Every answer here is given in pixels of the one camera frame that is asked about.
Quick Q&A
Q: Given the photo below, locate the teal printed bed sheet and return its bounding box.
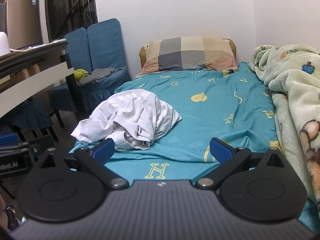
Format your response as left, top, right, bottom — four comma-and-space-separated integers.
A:
69, 61, 320, 235

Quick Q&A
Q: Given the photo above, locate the dark window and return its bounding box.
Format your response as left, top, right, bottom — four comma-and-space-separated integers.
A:
44, 0, 98, 43

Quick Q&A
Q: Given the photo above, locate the brown pillow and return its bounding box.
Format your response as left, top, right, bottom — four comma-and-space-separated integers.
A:
139, 39, 237, 69

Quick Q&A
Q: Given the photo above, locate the white shirt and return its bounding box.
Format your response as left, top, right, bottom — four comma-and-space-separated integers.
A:
71, 89, 183, 152

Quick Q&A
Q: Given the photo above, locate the white appliance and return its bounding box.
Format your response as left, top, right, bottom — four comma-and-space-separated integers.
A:
0, 31, 11, 54

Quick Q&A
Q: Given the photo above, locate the brown cardboard box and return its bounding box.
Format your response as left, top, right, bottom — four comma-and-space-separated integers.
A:
6, 0, 43, 49

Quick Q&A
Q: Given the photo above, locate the checked pillow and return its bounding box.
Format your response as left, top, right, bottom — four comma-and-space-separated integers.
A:
137, 36, 239, 75

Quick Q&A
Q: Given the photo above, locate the white and wood table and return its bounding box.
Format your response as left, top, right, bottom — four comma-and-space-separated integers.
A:
0, 39, 87, 145

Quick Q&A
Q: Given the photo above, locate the green plush toy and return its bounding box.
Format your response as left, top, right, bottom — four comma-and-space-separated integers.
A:
73, 69, 88, 82

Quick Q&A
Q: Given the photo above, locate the grey cloth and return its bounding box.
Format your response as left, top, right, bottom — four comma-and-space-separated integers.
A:
79, 67, 123, 84

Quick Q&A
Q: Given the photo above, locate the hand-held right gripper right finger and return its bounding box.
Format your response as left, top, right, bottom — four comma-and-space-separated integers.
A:
195, 137, 292, 190

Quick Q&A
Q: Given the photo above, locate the green printed fleece blanket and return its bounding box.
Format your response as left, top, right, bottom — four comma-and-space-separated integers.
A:
249, 44, 320, 205

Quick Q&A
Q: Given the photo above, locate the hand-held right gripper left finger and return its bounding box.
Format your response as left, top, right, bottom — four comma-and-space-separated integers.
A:
32, 138, 130, 189

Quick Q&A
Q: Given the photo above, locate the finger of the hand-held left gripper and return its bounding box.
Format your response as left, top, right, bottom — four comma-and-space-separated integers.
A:
0, 133, 30, 156

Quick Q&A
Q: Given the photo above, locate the blue covered chair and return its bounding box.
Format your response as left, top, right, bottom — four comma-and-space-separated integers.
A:
0, 99, 59, 143
79, 18, 132, 112
46, 27, 92, 113

